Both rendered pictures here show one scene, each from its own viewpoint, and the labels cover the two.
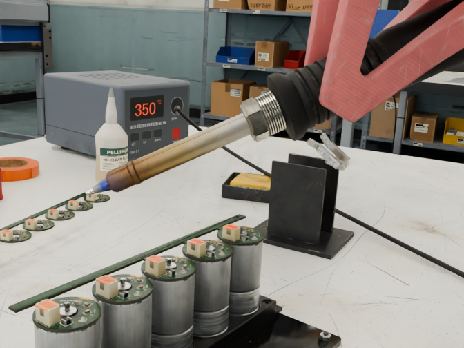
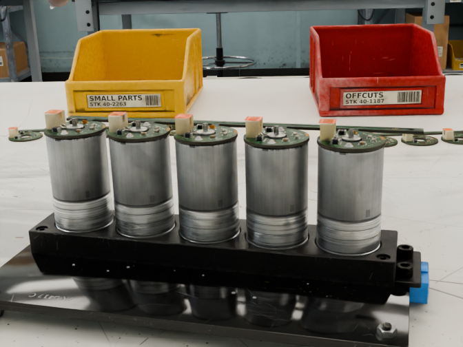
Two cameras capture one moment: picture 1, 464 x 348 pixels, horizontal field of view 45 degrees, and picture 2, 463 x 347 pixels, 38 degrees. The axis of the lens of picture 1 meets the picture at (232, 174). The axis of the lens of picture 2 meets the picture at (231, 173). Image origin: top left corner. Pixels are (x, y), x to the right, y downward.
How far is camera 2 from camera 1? 0.27 m
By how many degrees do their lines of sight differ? 66
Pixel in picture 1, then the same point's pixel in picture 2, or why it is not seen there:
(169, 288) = (178, 151)
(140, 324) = (125, 168)
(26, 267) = not seen: hidden behind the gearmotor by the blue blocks
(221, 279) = (262, 174)
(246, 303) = (329, 235)
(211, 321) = (253, 225)
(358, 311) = not seen: outside the picture
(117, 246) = (448, 178)
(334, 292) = not seen: outside the picture
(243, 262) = (324, 173)
